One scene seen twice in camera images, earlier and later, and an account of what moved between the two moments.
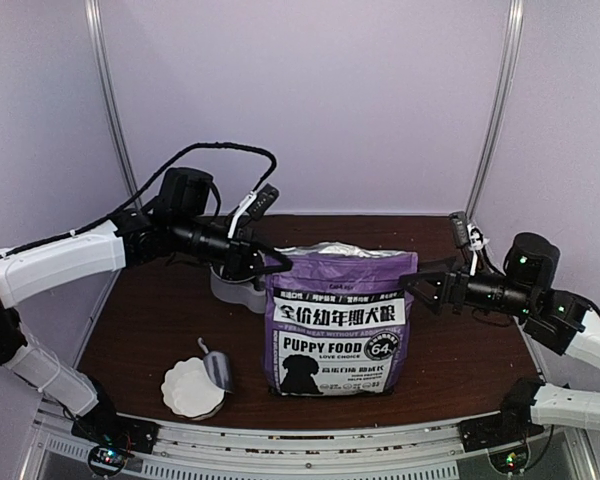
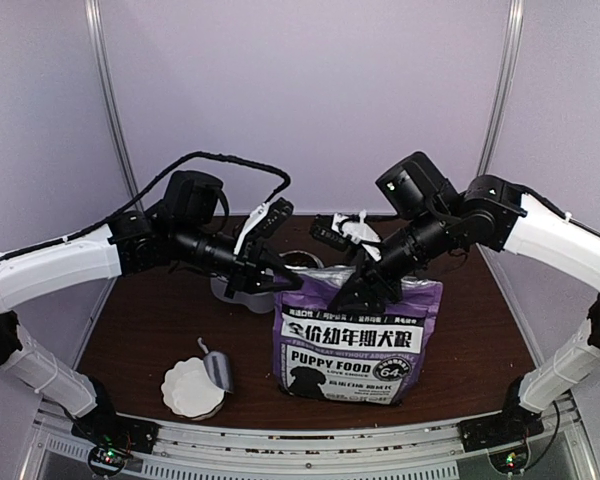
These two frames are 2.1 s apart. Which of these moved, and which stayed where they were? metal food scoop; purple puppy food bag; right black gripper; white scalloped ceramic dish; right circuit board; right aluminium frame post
Moved: purple puppy food bag; right black gripper
Stayed: metal food scoop; white scalloped ceramic dish; right aluminium frame post; right circuit board
